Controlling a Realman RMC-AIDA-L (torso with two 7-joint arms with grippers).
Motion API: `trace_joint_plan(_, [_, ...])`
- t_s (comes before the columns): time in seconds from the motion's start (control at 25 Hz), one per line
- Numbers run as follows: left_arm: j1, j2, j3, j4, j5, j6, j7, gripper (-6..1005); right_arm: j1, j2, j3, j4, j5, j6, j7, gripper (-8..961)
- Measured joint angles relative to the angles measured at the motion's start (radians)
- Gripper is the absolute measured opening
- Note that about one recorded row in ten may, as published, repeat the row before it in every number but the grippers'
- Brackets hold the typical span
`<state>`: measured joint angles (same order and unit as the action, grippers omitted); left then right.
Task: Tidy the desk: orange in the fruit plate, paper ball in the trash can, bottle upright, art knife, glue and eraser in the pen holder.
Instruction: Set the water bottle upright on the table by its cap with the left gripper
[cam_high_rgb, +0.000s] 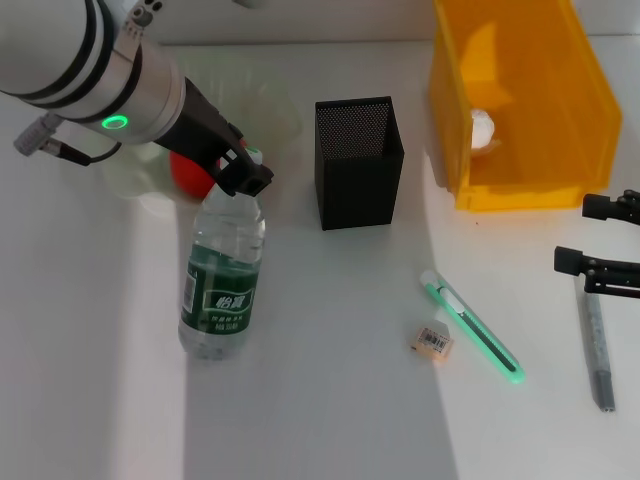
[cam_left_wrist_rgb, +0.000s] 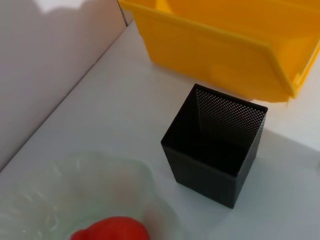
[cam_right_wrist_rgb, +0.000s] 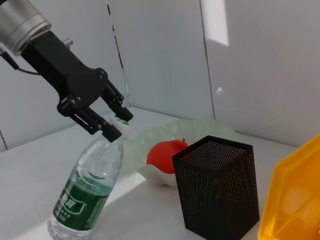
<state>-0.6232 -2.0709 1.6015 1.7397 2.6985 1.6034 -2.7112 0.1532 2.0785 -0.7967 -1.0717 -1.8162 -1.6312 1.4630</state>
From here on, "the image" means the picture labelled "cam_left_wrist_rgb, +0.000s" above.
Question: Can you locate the translucent green fruit plate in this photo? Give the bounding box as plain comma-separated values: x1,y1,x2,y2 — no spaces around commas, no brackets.
0,150,181,240

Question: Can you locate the black mesh pen holder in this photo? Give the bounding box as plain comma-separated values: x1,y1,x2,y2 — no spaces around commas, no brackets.
160,83,269,209

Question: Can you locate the red orange toy fruit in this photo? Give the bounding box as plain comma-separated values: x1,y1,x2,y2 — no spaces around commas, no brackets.
69,215,151,240

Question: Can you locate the yellow plastic bin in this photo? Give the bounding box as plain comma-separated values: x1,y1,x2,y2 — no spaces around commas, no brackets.
118,0,320,105

